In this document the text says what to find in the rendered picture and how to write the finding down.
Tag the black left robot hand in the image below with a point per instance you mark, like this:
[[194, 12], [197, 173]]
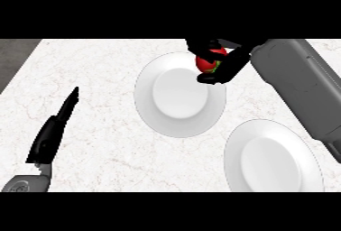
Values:
[[52, 132]]

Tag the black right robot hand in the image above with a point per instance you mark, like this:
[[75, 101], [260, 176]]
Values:
[[226, 66]]

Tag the red tomato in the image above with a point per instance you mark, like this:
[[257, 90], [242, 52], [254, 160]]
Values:
[[207, 63]]

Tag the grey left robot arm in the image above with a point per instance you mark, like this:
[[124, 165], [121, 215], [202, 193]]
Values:
[[27, 182]]

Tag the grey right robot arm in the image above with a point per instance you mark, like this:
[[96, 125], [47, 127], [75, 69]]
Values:
[[301, 87]]

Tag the white plate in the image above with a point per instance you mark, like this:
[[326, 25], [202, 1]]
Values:
[[272, 159], [179, 96]]

